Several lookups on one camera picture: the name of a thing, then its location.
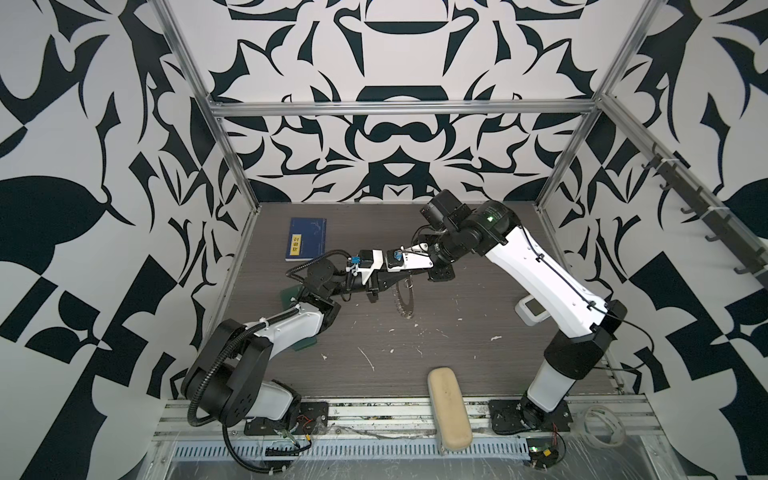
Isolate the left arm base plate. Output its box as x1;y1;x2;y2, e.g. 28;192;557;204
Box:
244;401;329;436

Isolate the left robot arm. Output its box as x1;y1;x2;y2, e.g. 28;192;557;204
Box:
181;243;434;441

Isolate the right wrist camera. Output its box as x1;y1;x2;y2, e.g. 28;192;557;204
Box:
420;190;472;231

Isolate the beige eyeglass case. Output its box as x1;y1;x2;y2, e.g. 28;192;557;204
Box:
427;367;473;454

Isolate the white cable duct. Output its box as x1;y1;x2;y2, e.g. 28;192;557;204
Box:
170;436;532;462

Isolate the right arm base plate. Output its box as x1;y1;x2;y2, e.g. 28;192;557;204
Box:
488;396;573;435

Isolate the white coiled cable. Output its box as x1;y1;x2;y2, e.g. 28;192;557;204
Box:
571;405;626;449

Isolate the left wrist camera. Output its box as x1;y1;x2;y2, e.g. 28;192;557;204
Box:
346;250;384;286

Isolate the green plastic card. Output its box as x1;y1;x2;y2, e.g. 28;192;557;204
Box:
276;286;322;351

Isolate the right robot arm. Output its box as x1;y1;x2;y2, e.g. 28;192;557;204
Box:
374;191;628;433

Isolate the small circuit board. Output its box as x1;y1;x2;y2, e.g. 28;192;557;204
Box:
526;436;567;471

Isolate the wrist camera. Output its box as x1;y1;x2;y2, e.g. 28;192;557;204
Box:
420;190;472;231
346;250;384;286

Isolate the blue booklet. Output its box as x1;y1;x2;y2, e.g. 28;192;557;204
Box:
285;217;327;262

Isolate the wall hook rail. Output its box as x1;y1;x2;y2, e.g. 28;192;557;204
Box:
641;142;768;276

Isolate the white digital timer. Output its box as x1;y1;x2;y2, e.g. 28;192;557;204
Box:
515;295;550;326

